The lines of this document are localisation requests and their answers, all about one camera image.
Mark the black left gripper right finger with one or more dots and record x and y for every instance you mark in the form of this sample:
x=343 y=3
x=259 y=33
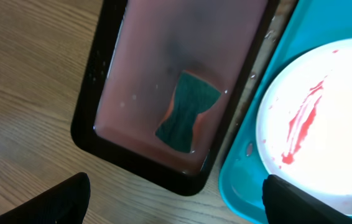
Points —
x=286 y=204

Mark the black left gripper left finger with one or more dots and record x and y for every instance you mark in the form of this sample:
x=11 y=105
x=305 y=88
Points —
x=67 y=202

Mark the white plate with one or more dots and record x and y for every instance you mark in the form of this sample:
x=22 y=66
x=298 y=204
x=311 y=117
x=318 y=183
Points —
x=304 y=124

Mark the green orange sponge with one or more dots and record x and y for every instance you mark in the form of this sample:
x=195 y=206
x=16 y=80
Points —
x=192 y=96

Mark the teal plastic tray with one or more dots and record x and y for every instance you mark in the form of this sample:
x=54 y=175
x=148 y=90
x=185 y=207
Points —
x=314 y=23

